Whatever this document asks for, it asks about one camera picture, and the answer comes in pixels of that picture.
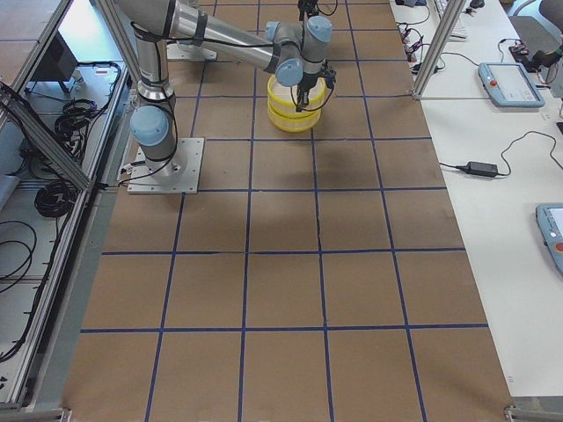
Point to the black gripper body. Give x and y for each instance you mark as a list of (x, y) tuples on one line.
[(304, 84)]

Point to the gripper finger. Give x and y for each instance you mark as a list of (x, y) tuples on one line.
[(301, 100)]

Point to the yellow steamer layer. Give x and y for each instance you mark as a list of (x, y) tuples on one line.
[(283, 99), (293, 125)]

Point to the white keyboard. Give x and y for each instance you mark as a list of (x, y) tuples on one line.
[(450, 11)]

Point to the black power adapter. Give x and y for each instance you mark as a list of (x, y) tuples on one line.
[(479, 169)]

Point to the blue teach pendant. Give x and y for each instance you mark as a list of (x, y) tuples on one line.
[(549, 221), (508, 85)]

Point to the small electronics board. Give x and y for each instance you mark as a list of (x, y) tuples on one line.
[(519, 48)]

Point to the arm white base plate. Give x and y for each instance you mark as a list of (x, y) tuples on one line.
[(181, 175), (184, 52)]

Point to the aluminium frame post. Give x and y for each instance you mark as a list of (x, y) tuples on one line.
[(427, 68)]

